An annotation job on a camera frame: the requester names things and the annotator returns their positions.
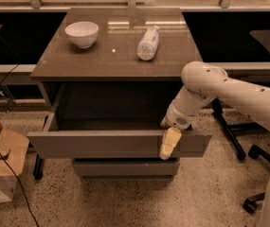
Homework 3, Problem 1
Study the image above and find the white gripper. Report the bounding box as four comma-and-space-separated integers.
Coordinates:
159, 103, 194, 160

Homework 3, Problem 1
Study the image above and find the grey top drawer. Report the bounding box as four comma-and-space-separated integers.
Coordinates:
27, 81, 212, 160

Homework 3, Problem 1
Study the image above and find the grey drawer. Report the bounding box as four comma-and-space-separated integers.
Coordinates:
72, 158, 180, 178
27, 81, 212, 160

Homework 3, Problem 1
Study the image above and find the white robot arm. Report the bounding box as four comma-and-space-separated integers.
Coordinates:
159, 61, 270, 160

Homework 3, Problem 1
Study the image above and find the grey drawer cabinet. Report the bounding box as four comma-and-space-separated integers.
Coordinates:
29, 7, 210, 182

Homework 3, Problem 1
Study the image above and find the grey bottom drawer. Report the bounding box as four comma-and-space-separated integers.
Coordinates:
72, 158, 180, 178

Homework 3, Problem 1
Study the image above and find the black right table leg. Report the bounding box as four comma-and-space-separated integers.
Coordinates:
211, 99, 261, 161

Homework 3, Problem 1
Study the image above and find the black table leg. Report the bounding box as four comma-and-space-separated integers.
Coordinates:
28, 115, 48, 181
211, 99, 261, 161

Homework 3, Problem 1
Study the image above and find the clear plastic bottle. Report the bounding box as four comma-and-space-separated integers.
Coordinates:
136, 26, 159, 61

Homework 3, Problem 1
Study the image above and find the black office chair base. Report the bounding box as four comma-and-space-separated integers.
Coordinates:
242, 144, 270, 215

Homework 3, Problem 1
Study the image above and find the white ceramic bowl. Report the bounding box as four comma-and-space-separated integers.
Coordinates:
64, 22, 99, 48

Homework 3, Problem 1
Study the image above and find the black left table leg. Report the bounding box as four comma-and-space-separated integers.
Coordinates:
28, 115, 48, 181

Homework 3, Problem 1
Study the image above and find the black floor cable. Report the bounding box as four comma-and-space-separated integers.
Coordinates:
0, 123, 41, 227

